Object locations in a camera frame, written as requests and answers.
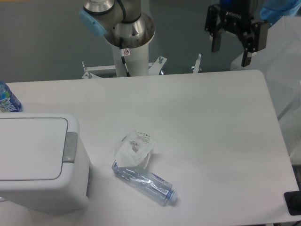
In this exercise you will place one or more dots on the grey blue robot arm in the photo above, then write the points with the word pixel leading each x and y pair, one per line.
pixel 125 26

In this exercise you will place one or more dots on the crushed clear plastic bottle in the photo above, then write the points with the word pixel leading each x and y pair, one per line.
pixel 148 183

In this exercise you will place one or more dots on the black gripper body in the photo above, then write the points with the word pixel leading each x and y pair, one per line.
pixel 236 16

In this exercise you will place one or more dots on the white trash can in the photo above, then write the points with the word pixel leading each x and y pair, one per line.
pixel 43 162

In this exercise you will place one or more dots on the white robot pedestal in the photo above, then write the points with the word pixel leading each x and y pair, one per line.
pixel 135 61

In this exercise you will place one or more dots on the black device at edge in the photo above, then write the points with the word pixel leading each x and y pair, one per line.
pixel 293 202

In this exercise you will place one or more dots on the blue plastic bag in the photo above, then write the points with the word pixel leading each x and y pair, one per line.
pixel 273 10

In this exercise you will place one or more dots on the crumpled white plastic bag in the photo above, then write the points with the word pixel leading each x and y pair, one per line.
pixel 134 150

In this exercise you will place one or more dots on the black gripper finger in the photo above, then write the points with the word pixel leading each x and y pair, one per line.
pixel 253 38
pixel 213 27

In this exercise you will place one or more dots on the blue labelled water bottle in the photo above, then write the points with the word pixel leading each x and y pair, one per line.
pixel 8 101

